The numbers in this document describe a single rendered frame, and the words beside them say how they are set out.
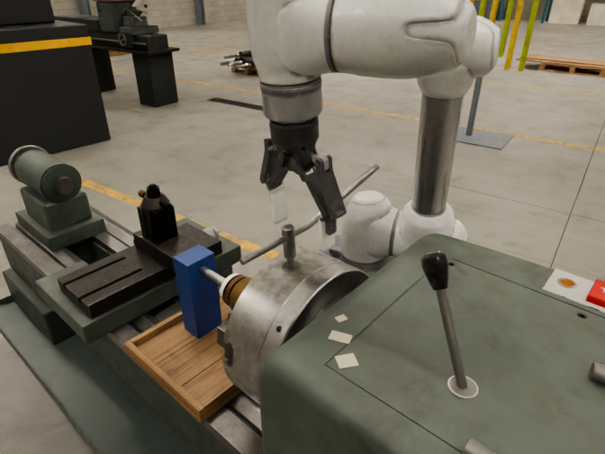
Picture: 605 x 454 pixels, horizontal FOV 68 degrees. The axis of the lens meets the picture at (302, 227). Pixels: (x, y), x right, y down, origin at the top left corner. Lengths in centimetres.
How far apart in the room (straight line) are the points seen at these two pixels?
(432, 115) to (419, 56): 63
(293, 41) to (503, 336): 49
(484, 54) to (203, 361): 95
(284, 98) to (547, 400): 50
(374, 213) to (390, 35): 92
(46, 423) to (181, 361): 131
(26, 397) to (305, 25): 223
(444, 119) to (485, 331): 64
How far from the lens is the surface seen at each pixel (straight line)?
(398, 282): 76
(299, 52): 61
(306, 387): 60
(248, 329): 80
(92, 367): 175
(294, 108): 65
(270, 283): 80
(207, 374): 113
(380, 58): 58
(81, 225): 178
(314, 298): 77
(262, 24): 63
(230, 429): 105
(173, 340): 123
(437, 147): 124
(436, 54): 58
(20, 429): 243
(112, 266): 140
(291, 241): 77
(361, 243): 147
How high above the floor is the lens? 170
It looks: 29 degrees down
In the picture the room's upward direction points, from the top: straight up
